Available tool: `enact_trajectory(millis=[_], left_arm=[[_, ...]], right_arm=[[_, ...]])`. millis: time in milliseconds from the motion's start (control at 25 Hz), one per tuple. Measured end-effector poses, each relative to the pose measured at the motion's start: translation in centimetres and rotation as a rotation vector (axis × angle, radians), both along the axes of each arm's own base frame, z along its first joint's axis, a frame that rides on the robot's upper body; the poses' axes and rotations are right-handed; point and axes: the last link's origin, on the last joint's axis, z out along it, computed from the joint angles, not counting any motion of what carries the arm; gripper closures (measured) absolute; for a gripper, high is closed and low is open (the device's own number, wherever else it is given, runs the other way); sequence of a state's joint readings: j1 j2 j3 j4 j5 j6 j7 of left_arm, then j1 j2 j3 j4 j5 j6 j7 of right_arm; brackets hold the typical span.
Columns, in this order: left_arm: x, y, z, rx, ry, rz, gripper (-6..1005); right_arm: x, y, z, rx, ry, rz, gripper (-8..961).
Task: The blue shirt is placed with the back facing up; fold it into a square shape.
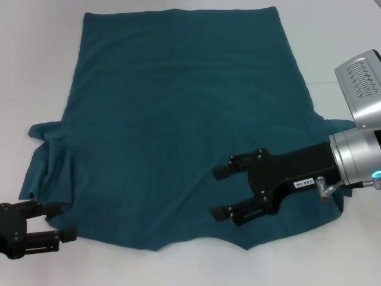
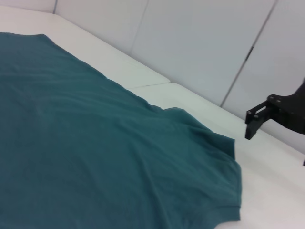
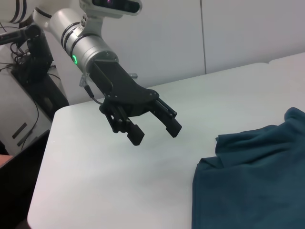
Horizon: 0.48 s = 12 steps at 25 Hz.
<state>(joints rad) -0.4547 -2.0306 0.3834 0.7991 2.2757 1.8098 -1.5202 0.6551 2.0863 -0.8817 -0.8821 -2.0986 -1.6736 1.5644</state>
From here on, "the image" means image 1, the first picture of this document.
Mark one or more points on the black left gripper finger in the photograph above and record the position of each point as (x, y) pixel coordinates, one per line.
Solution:
(50, 238)
(44, 208)

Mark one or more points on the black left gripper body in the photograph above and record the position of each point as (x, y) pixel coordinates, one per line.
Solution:
(12, 229)

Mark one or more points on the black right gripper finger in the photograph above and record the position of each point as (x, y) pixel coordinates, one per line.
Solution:
(238, 164)
(244, 213)

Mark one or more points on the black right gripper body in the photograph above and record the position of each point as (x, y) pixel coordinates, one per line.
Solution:
(297, 169)

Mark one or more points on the teal blue shirt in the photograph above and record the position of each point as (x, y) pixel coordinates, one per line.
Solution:
(166, 113)

